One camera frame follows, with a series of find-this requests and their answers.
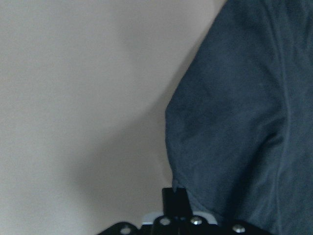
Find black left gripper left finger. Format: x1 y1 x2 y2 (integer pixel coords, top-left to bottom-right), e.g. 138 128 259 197
162 188 177 217

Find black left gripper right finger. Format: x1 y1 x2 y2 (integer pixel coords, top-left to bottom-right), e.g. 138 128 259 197
175 188 192 217

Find black graphic t-shirt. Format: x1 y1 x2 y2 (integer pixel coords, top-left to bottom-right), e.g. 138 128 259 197
165 0 313 235

